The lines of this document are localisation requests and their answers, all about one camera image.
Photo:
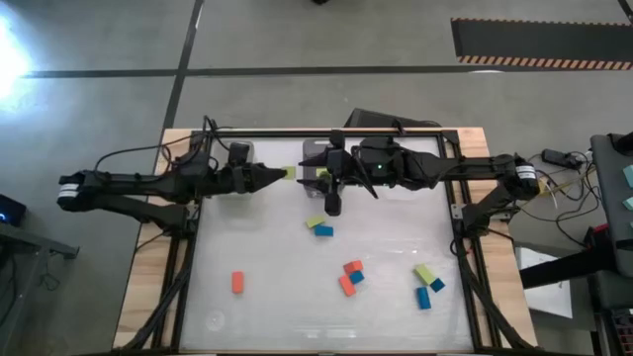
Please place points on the orange rectangular block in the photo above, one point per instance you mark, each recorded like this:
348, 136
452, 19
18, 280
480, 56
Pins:
347, 286
237, 282

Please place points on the black keyboard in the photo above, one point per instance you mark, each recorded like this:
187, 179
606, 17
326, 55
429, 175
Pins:
624, 331

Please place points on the blue cube block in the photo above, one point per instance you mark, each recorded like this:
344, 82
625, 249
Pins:
356, 277
437, 285

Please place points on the black power adapter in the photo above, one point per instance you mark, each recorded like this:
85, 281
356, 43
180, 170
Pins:
559, 158

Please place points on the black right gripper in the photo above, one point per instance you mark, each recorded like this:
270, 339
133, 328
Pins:
338, 165

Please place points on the teal box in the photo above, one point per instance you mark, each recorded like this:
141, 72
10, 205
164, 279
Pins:
628, 176
629, 204

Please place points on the dark grey side table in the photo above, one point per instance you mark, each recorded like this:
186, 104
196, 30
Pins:
610, 198

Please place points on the grey side desk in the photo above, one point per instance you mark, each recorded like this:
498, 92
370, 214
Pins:
39, 244

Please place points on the white paper sheet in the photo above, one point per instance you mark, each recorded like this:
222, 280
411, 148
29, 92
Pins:
549, 296

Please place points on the red-orange rectangular block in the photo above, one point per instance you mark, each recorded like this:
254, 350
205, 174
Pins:
352, 267

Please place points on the black mat with hazard stripe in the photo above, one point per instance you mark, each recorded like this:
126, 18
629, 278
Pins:
539, 39

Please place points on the small yellow-green cube block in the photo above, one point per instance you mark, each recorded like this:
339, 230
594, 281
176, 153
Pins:
291, 173

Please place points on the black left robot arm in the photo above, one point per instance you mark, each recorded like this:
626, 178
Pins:
138, 183

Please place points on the yellow-green rectangular block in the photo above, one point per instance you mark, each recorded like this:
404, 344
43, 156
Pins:
315, 221
425, 274

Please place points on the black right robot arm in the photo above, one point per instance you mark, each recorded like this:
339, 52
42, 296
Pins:
470, 168

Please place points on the white plastic bin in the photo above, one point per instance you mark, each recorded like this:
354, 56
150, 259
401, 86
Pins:
252, 148

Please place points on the blue rectangular block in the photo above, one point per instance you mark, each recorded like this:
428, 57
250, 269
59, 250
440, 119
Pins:
423, 298
324, 231

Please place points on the black aluminium rig frame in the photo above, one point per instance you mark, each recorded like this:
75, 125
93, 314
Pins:
277, 134

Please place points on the black device with blue light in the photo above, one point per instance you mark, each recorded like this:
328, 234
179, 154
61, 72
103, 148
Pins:
11, 210

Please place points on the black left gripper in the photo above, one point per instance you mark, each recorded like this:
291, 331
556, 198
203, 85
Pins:
242, 179

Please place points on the grey plastic bin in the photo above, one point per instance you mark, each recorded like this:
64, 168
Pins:
311, 146

